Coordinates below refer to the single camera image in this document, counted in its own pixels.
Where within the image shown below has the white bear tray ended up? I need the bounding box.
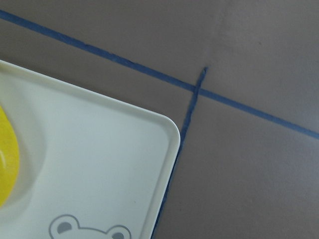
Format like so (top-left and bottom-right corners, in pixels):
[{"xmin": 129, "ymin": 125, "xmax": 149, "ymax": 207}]
[{"xmin": 0, "ymin": 61, "xmax": 180, "ymax": 239}]

